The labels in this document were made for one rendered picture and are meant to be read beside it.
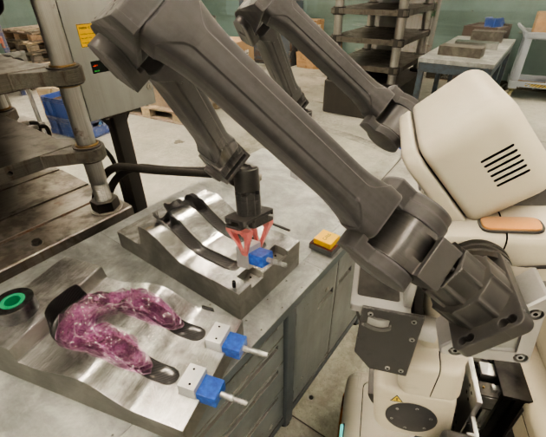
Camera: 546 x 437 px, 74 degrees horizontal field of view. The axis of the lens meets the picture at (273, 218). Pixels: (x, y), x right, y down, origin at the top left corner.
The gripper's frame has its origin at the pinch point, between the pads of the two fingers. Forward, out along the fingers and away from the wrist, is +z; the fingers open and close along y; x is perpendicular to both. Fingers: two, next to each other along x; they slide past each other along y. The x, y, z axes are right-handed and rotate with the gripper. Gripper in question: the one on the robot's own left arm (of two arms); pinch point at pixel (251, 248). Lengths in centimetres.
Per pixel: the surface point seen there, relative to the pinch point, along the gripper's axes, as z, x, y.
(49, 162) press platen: -15, -76, 11
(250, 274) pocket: 10.0, -4.2, -3.0
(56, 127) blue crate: 6, -403, -123
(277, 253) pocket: 8.5, -3.5, -14.1
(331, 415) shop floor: 94, 0, -40
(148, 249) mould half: 6.5, -33.8, 6.8
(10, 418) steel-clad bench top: 21, -21, 50
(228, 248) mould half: 5.9, -13.7, -5.2
